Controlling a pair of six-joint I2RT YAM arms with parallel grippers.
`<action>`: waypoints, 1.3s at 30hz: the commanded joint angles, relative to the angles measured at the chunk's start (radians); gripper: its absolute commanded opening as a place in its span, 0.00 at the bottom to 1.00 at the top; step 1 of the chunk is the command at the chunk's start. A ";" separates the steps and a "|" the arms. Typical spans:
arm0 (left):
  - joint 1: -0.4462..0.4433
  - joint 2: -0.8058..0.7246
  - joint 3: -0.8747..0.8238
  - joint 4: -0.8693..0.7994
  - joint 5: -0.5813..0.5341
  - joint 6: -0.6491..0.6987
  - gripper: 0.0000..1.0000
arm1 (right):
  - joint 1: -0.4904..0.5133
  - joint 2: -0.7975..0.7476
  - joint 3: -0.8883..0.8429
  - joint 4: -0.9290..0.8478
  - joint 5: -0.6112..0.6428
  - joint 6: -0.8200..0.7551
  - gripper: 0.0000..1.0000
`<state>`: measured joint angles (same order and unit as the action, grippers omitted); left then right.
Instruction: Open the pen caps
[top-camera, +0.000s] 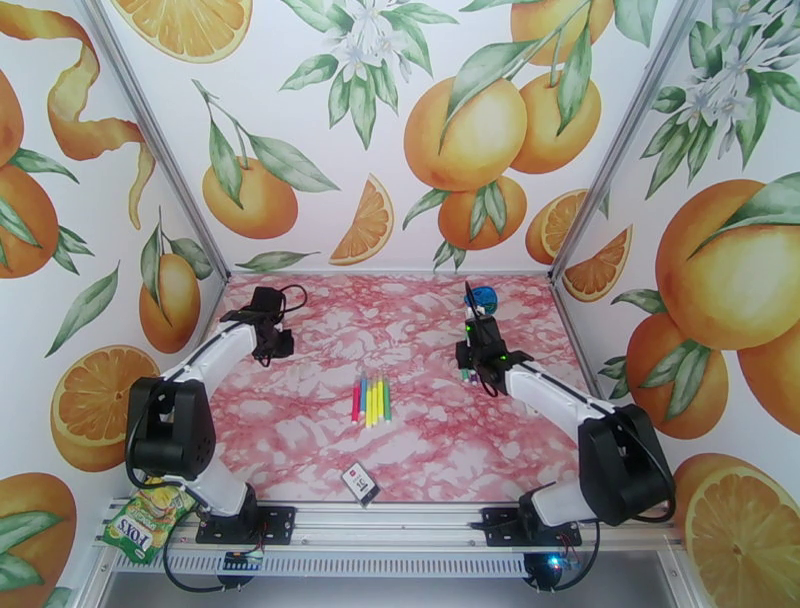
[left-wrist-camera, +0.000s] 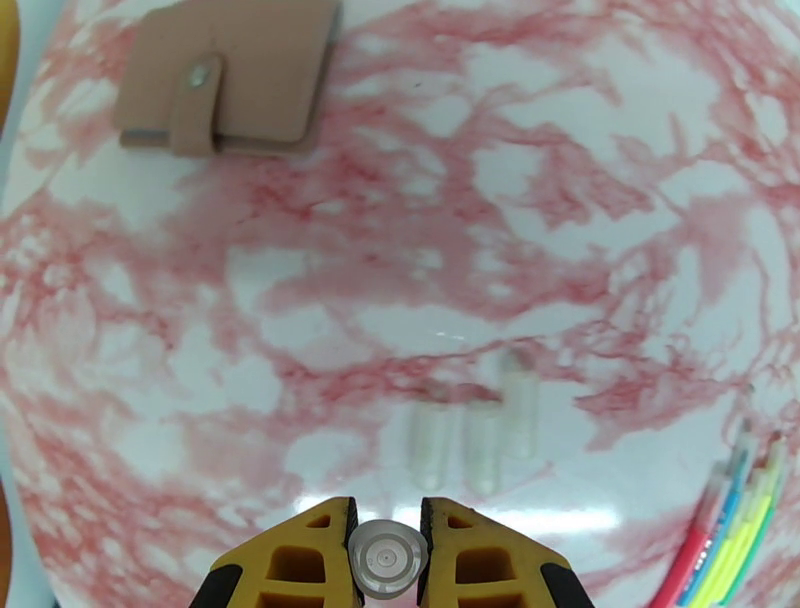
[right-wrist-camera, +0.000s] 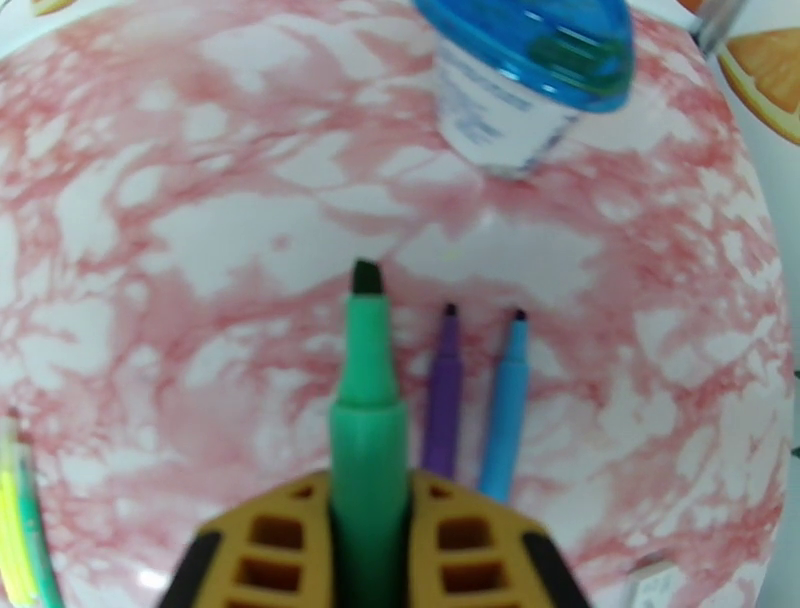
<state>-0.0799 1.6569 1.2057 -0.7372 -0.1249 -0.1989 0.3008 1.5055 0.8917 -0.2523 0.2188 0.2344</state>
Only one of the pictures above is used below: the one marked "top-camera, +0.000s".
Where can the pink marker pen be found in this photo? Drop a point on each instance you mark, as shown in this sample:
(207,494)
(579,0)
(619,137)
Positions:
(356,403)

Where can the blue marker pen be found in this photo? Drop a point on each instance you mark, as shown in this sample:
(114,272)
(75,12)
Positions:
(363,394)

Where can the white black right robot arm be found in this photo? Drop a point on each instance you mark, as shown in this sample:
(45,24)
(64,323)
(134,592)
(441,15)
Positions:
(550,394)

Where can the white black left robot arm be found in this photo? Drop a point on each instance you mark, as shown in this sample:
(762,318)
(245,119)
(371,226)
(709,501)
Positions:
(212,356)

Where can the clear cup with blue lid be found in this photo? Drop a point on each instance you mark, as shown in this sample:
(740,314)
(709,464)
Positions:
(489,299)

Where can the small black white card box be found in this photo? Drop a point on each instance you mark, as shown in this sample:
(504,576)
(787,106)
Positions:
(359,481)

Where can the green yellow candy bag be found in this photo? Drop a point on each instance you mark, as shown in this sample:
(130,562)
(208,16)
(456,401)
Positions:
(147,525)

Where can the small circuit board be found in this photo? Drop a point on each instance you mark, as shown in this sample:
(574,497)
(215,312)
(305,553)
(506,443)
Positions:
(558,562)
(242,561)

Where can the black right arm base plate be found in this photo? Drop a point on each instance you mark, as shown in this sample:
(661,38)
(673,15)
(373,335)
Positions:
(500,525)

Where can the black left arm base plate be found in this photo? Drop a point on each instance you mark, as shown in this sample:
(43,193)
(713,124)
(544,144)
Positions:
(278,522)

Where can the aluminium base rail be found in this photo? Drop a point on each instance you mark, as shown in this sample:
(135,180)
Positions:
(387,525)

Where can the aluminium frame post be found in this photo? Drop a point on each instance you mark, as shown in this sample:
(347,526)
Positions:
(620,137)
(160,137)

